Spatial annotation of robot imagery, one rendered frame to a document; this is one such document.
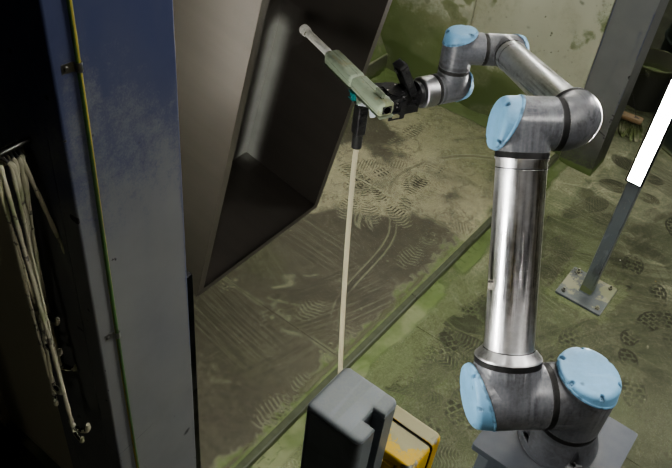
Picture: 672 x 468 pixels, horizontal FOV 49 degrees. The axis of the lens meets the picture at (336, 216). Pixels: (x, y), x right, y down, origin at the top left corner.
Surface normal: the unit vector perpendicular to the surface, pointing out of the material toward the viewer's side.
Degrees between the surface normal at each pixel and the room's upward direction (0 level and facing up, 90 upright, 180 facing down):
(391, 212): 0
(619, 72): 90
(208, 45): 90
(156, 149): 90
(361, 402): 0
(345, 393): 0
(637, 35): 90
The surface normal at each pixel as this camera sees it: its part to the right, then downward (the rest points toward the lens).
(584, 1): -0.61, 0.47
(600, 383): 0.18, -0.75
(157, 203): 0.79, 0.46
